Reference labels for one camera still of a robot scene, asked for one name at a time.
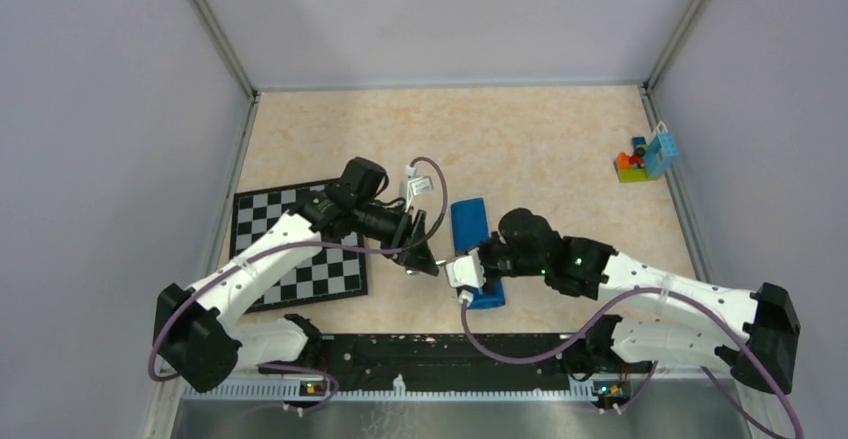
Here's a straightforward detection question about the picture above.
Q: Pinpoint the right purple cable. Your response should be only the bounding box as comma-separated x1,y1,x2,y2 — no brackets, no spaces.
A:
460,286,804,439

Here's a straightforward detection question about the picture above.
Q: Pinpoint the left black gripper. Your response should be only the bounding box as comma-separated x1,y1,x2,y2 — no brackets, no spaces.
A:
353,199,438,274

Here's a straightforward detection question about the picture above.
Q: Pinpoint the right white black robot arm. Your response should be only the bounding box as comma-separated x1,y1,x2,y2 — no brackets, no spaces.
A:
477,208,801,394

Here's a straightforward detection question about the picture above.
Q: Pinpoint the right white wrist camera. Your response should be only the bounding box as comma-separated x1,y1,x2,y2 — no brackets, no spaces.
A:
442,248,486,306

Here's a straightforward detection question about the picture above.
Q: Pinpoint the black white checkerboard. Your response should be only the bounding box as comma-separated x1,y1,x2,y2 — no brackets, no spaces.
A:
229,178,370,313

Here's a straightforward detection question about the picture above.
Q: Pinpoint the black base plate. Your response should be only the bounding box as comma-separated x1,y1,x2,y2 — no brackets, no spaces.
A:
258,333,654,394

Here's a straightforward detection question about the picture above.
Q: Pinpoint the aluminium front rail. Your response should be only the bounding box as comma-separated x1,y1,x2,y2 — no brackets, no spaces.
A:
142,333,790,439

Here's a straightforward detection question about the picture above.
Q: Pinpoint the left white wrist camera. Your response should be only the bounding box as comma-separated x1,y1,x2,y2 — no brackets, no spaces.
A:
400,164,434,211

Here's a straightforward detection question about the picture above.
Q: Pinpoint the colourful toy block set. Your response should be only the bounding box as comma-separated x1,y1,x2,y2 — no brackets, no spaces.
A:
613,121,680,183

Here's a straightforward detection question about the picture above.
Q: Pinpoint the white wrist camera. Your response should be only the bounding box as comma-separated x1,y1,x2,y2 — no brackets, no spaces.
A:
400,164,434,211
442,248,486,306

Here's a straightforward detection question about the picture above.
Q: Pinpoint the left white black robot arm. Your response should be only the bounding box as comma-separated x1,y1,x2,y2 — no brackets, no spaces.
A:
147,156,448,392

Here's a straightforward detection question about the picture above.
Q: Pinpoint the blue satin napkin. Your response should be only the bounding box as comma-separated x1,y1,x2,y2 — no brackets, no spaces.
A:
450,197,506,310

